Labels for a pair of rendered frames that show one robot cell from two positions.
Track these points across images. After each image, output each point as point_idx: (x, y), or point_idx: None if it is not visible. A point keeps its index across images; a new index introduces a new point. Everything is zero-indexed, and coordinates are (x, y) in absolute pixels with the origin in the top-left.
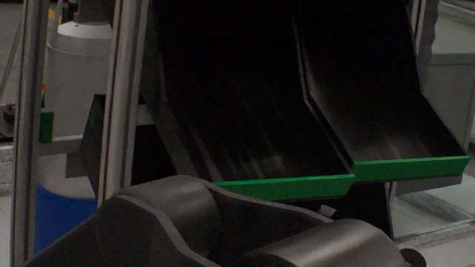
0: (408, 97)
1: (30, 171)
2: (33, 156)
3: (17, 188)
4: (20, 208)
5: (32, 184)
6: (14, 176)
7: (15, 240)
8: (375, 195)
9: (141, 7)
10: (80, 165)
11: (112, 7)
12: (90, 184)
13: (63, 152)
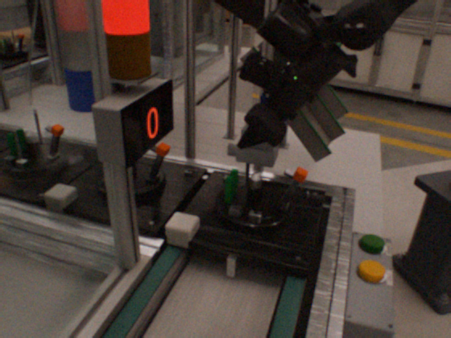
0: None
1: (193, 11)
2: (194, 3)
3: (189, 20)
4: (192, 30)
5: (194, 17)
6: (186, 15)
7: (190, 47)
8: (301, 2)
9: None
10: (199, 10)
11: None
12: (226, 9)
13: (199, 2)
